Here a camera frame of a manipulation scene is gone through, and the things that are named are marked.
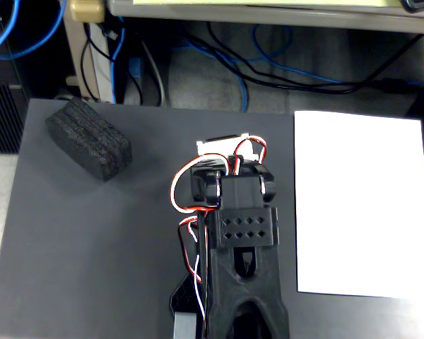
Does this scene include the black vented computer case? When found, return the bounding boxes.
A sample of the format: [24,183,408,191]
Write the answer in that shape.
[0,81,26,153]

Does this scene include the blue cable along desk leg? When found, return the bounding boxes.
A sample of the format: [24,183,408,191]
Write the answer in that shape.
[110,16,127,104]

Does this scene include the black device on desk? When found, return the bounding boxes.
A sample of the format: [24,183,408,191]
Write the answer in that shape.
[399,0,424,14]

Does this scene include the long red white servo wire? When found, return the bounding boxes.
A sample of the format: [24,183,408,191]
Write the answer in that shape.
[178,215,208,331]

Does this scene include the beige plastic box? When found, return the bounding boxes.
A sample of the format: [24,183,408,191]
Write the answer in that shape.
[69,0,106,23]

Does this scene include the beige desk top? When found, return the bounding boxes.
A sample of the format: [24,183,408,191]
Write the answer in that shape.
[107,0,424,35]

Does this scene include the white paper sheet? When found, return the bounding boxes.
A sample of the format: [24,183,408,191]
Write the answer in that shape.
[294,110,424,299]

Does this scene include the thin black cable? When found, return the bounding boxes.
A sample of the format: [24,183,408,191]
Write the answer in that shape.
[80,21,111,100]

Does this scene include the grey cable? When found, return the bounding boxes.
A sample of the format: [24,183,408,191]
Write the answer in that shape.
[140,39,167,107]

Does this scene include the blue looped cable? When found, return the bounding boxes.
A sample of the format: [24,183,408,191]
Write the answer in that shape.
[0,0,69,60]

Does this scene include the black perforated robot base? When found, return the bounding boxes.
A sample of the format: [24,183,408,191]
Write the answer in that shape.
[169,274,208,339]

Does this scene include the black cable connector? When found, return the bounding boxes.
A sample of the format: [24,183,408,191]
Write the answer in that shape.
[371,77,408,94]

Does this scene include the long blue floor cable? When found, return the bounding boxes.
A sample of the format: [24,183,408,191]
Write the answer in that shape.
[183,24,424,113]

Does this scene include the long black floor cable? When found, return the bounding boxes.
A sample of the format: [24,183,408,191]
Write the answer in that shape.
[205,20,424,95]

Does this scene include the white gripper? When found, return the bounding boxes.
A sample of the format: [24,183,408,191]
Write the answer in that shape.
[196,133,261,163]

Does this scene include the dark grey work board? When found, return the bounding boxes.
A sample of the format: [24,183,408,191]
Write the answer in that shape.
[0,98,424,339]

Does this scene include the black foam cube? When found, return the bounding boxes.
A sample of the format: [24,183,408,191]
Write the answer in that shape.
[45,97,134,182]

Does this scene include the white desk leg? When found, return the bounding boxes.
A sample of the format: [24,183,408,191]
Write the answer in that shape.
[62,19,117,104]

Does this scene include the looped red white servo wire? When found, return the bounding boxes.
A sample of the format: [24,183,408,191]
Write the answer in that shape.
[170,153,231,215]

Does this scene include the short red white servo wire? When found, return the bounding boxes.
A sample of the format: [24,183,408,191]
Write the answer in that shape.
[232,135,269,177]

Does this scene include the grey base clamp block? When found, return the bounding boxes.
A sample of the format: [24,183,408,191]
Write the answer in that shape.
[173,311,199,339]

